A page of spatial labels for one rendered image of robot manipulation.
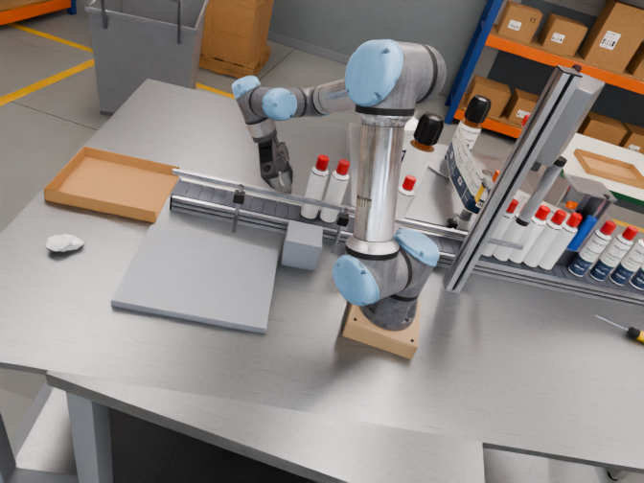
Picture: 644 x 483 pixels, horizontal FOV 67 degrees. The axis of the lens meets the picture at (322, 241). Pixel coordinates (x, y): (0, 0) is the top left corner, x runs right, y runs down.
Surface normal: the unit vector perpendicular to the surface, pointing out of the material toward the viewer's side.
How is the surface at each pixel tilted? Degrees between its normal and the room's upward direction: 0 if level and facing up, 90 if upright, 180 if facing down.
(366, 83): 80
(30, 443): 0
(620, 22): 90
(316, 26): 90
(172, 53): 93
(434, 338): 0
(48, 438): 0
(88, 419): 90
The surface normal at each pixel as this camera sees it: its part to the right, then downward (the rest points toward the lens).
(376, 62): -0.74, 0.07
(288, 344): 0.23, -0.77
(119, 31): 0.08, 0.67
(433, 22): -0.22, 0.55
